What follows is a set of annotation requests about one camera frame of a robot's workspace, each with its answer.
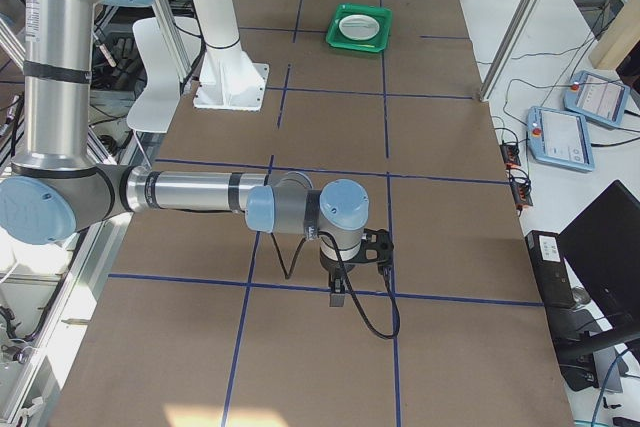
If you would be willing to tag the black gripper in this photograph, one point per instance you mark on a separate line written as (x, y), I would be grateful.
(332, 264)

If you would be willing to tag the green fork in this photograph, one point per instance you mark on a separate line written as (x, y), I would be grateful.
(357, 23)

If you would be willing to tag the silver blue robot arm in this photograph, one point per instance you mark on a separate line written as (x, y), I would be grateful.
(55, 189)

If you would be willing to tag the orange black adapter box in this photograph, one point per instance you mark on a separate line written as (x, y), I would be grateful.
(510, 154)
(521, 196)

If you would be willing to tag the black desktop computer box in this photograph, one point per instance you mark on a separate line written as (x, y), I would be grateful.
(549, 268)

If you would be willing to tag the brown paper table cover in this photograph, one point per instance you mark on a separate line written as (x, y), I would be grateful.
(205, 323)

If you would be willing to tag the black monitor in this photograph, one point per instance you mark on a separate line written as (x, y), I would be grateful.
(601, 246)

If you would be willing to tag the near blue teach pendant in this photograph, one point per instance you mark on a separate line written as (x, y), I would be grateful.
(559, 138)

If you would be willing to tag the blue teach pendant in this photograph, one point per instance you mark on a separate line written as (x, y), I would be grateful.
(559, 138)
(598, 99)

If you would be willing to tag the green plastic tray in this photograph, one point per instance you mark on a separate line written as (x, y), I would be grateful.
(378, 44)

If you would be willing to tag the white round plate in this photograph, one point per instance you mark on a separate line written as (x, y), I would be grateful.
(359, 34)

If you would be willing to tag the far blue teach pendant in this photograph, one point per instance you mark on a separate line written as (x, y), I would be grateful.
(598, 99)

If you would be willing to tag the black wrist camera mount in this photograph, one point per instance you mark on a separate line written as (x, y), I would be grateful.
(377, 247)

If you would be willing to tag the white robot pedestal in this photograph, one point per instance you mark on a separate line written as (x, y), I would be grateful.
(229, 79)

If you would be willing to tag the aluminium frame post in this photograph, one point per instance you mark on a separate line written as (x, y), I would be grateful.
(515, 30)

